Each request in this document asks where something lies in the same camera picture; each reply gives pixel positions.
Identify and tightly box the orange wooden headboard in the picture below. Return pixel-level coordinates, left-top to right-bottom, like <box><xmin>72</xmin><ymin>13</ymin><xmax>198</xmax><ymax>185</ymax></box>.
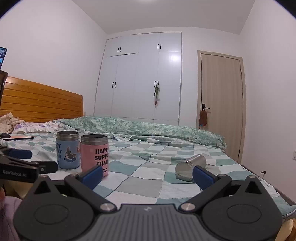
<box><xmin>1</xmin><ymin>77</ymin><xmax>84</xmax><ymax>123</ymax></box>

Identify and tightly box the beige crumpled cloth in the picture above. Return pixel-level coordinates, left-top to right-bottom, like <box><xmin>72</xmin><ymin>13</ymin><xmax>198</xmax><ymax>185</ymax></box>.
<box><xmin>0</xmin><ymin>113</ymin><xmax>25</xmax><ymax>133</ymax></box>

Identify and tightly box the green floral quilt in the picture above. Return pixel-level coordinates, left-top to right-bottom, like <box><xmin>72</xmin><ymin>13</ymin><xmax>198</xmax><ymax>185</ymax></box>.
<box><xmin>56</xmin><ymin>116</ymin><xmax>227</xmax><ymax>150</ymax></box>

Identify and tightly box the black door handle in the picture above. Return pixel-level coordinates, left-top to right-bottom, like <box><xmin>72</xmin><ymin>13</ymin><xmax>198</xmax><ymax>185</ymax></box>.
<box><xmin>202</xmin><ymin>103</ymin><xmax>210</xmax><ymax>111</ymax></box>

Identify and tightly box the blue steel cup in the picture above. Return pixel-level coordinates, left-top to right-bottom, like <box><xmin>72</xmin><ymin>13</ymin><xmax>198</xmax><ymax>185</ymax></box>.
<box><xmin>56</xmin><ymin>131</ymin><xmax>80</xmax><ymax>169</ymax></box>

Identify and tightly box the smartphone on bed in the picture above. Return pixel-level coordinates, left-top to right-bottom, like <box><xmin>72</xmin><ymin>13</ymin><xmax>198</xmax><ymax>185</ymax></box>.
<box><xmin>3</xmin><ymin>136</ymin><xmax>34</xmax><ymax>141</ymax></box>

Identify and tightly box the white wardrobe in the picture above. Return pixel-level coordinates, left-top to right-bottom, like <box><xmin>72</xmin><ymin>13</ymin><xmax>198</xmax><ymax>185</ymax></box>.
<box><xmin>94</xmin><ymin>32</ymin><xmax>182</xmax><ymax>126</ymax></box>

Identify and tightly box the silver steel cup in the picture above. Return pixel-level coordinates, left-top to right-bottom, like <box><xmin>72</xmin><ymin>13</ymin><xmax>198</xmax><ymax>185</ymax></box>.
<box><xmin>175</xmin><ymin>155</ymin><xmax>207</xmax><ymax>181</ymax></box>

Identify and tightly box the beige wooden door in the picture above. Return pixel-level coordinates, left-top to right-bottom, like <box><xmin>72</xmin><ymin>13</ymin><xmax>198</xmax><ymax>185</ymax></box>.
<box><xmin>197</xmin><ymin>50</ymin><xmax>246</xmax><ymax>163</ymax></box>

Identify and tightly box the checkered green bed sheet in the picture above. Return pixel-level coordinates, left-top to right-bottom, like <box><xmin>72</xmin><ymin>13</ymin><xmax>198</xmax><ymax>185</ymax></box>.
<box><xmin>1</xmin><ymin>133</ymin><xmax>295</xmax><ymax>221</ymax></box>

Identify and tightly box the pink steel cup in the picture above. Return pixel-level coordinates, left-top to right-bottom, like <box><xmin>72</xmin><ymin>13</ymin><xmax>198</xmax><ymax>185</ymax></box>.
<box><xmin>80</xmin><ymin>134</ymin><xmax>109</xmax><ymax>177</ymax></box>

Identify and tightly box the purple patterned pillow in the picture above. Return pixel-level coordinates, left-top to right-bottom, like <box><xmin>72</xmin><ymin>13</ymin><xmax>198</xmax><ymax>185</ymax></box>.
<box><xmin>13</xmin><ymin>122</ymin><xmax>60</xmax><ymax>134</ymax></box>

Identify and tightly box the green hanging ornament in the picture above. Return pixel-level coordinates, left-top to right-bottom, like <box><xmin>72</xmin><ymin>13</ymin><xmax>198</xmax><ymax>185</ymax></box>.
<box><xmin>154</xmin><ymin>81</ymin><xmax>159</xmax><ymax>105</ymax></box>

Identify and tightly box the laptop screen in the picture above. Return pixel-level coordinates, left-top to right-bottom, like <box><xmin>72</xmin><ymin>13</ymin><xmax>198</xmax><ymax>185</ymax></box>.
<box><xmin>0</xmin><ymin>47</ymin><xmax>8</xmax><ymax>69</ymax></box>

